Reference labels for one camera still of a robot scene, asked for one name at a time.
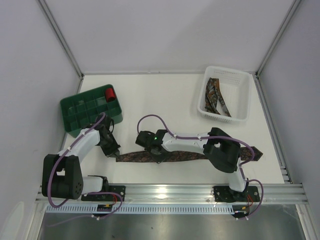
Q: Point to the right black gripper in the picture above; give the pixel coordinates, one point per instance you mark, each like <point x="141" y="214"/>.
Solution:
<point x="155" y="152"/>

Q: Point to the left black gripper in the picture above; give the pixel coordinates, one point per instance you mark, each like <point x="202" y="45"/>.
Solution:
<point x="111" y="149"/>

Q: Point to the dark brown patterned tie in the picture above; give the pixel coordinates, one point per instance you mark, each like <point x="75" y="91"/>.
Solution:
<point x="182" y="156"/>

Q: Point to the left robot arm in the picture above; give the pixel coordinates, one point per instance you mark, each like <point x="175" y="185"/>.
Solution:
<point x="62" y="175"/>

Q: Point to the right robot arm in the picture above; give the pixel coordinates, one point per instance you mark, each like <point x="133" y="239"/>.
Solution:
<point x="222" y="151"/>

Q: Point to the green compartment tray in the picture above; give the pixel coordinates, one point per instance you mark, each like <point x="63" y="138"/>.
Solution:
<point x="81" y="109"/>

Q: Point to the red rolled tie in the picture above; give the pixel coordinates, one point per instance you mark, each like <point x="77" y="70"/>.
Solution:
<point x="110" y="95"/>

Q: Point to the orange blue patterned tie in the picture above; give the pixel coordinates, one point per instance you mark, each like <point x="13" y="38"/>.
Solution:
<point x="213" y="96"/>

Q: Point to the white plastic basket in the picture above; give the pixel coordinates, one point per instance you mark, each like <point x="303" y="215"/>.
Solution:
<point x="235" y="88"/>

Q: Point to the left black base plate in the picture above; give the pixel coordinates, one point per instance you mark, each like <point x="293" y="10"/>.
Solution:
<point x="113" y="193"/>

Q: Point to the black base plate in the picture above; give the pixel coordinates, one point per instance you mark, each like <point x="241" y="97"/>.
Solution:
<point x="113" y="193"/>
<point x="222" y="193"/>

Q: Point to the white slotted cable duct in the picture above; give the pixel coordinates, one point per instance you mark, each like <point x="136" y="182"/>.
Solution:
<point x="207" y="209"/>

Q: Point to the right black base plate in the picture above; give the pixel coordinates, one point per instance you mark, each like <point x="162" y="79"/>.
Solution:
<point x="222" y="193"/>

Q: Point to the aluminium mounting rail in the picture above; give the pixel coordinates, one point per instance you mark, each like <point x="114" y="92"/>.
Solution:
<point x="202" y="193"/>

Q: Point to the left aluminium frame post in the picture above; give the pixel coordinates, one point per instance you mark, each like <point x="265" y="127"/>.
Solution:
<point x="60" y="36"/>

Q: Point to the aluminium frame post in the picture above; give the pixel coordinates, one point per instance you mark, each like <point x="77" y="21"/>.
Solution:
<point x="60" y="36"/>
<point x="279" y="34"/>

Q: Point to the right aluminium frame post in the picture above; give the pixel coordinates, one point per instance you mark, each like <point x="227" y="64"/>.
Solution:
<point x="279" y="34"/>

